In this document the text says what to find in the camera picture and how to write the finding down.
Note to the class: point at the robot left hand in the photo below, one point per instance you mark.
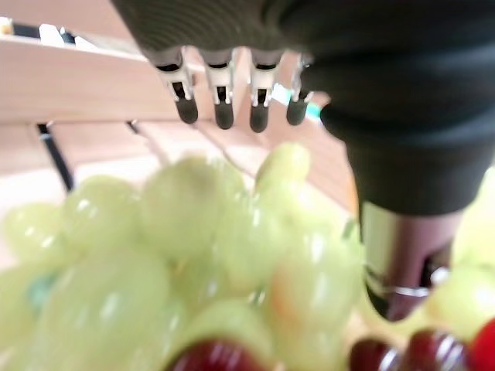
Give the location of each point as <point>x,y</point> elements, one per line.
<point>394,77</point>

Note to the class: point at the white and teal package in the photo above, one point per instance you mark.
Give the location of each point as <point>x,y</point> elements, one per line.
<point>281,94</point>

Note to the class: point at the green grape bunch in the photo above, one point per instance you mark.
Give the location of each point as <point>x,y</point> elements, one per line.
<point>181,216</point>

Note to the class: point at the dark red grape bunch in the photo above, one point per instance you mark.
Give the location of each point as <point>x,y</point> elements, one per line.
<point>429,349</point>

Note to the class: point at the red round fruit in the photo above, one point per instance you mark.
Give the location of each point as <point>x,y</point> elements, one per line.
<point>486,348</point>

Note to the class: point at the white box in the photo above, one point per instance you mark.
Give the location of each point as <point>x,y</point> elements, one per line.
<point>52,35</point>

